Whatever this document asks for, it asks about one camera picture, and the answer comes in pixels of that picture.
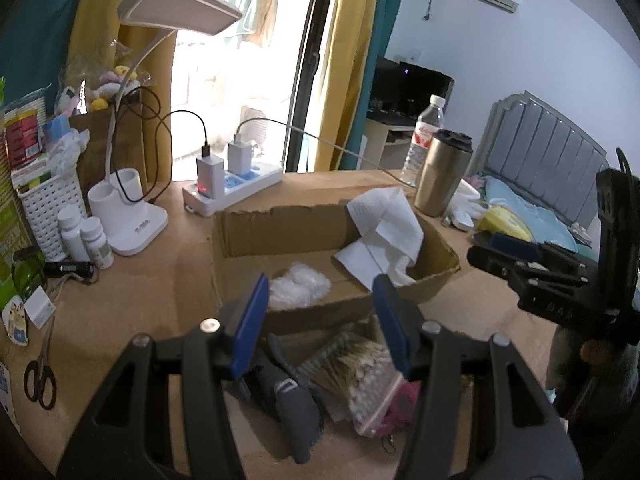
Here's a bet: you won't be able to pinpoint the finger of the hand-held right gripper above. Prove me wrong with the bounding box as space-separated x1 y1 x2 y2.
475 232 598 273
467 246 588 288

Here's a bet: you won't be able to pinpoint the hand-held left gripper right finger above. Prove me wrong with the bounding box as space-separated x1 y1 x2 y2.
372 274 583 480

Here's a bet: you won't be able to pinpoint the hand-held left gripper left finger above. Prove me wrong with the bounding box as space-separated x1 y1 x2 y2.
55 272 271 480

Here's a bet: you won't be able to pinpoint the bag of cotton swabs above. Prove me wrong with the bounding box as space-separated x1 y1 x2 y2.
300 332 403 436

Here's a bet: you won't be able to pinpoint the dotted grey sock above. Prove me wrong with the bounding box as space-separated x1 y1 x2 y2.
243 347 283 423

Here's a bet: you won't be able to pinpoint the pink and white sock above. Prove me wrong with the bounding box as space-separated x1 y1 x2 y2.
372 380 421 436

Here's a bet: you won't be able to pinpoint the cardboard box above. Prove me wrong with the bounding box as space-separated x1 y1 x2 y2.
209 199 461 336

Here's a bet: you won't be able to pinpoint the dark grey sock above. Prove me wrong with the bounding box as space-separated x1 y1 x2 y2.
267 334 323 465

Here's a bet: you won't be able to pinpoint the person's right hand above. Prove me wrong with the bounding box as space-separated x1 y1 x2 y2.
580 340 616 367

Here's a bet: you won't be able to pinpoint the yellow tissue pack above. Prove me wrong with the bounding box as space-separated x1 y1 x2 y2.
472 206 533 242

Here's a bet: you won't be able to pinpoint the light blue bedding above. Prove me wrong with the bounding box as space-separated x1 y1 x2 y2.
475 175 601 261

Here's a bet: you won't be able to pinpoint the crumpled clear plastic bag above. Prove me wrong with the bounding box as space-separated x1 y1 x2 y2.
267 261 332 311

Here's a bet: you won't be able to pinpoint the white plastic container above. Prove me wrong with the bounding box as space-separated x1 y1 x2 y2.
447 180 486 221

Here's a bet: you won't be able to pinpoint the steel tumbler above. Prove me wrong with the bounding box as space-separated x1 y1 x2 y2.
414 129 474 218

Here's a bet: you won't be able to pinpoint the grey bed headboard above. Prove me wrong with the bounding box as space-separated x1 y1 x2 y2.
467 91 611 226

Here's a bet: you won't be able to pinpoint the white paper towel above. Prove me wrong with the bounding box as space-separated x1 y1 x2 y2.
332 187 426 288

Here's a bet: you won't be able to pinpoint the white power strip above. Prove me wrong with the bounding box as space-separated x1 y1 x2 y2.
181 162 284 218

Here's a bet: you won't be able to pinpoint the white desk lamp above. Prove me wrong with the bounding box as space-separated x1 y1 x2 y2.
87 0 243 257

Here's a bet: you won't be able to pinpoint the clear water bottle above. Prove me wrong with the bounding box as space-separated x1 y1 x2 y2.
400 94 446 188

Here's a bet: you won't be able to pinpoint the grey charger with red light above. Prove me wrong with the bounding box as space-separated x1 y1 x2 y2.
195 156 226 200

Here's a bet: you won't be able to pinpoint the white charger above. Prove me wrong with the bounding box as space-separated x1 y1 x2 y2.
227 132 253 176

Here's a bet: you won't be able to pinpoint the white cabinet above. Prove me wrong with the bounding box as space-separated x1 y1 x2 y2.
357 110 418 171

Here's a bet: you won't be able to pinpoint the small green label pill bottle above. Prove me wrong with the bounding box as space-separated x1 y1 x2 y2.
80 217 116 270

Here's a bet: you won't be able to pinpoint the black flashlight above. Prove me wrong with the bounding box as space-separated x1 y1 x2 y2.
44 260 95 278

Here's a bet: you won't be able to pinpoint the outdoor air conditioner unit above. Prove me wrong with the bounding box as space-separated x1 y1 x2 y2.
240 105 268 156

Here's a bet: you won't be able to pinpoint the black monitor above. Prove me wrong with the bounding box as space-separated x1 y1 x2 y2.
372 57 456 116

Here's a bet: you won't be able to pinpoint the large white pill bottle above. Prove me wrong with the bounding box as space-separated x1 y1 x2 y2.
57 206 91 263

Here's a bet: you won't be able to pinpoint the brown paper bag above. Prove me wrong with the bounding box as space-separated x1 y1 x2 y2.
70 100 151 201

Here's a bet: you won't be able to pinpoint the black scissors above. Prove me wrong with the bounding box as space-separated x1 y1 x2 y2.
23 310 58 411

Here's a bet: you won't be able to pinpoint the green tinted glasses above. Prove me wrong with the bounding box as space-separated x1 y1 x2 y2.
11 247 48 296

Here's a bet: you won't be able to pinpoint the white perforated basket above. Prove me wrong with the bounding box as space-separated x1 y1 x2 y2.
15 167 91 263

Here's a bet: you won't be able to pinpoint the cartoon printed card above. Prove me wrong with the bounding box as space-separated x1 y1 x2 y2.
2 292 56 346

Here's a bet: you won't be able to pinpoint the yellow curtain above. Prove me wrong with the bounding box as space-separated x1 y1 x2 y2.
312 0 386 173
67 0 196 196

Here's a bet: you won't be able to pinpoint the crumpled white plastic bag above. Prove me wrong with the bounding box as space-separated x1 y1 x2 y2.
47 129 91 173

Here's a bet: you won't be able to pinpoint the green snack package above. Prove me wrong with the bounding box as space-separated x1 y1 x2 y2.
0 75 31 311

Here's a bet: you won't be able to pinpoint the teal curtain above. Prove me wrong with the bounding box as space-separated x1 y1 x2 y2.
0 0 93 106
367 0 408 106

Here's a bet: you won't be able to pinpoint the bag of plush toys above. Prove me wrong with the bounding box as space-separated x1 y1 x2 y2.
57 65 146 113

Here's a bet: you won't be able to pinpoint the red can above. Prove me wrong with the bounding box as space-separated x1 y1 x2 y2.
4 110 45 166

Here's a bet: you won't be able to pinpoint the pack of white paper cups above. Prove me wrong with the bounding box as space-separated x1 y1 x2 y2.
5 87 48 116

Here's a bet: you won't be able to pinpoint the hanging clothes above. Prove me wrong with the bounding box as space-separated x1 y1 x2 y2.
220 0 288 46

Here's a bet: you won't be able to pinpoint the black charging cable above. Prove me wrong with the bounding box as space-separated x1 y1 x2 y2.
112 85 208 206

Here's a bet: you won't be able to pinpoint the long white charging cable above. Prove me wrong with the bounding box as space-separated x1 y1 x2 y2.
235 118 418 188

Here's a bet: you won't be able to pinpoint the black door frame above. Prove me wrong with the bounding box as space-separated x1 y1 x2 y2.
287 0 346 173

